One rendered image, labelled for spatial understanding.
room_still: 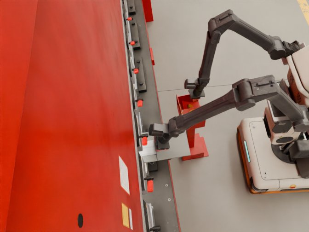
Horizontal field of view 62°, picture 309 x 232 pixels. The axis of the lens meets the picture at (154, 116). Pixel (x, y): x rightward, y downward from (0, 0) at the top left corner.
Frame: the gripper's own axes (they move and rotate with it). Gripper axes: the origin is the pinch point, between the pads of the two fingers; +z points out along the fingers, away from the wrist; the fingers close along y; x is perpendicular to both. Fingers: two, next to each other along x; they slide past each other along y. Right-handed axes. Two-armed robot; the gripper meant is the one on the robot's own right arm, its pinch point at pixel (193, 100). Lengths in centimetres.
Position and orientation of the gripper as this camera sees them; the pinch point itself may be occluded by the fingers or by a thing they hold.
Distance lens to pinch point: 180.3
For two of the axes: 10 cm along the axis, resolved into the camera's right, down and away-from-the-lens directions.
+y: -9.8, 0.8, -1.9
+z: -1.2, 5.0, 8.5
